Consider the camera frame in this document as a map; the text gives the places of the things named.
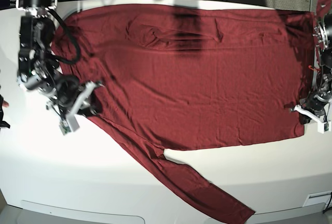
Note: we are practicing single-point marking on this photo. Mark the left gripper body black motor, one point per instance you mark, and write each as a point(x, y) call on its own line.
point(315, 102)

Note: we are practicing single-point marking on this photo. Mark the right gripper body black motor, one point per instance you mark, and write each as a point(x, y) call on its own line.
point(67, 89)

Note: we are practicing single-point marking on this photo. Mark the dark red long-sleeve shirt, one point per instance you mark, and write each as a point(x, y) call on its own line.
point(188, 79)

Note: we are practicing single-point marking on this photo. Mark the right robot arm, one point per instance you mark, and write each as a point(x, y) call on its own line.
point(38, 66)

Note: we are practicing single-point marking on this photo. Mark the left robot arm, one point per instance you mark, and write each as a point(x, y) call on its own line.
point(322, 41)

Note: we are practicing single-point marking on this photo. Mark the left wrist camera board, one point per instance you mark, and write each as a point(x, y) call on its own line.
point(323, 127)

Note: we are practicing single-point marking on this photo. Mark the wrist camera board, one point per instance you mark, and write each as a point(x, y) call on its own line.
point(68, 125)
point(323, 127)

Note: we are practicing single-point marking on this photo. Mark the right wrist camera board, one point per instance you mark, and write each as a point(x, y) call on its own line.
point(68, 125)

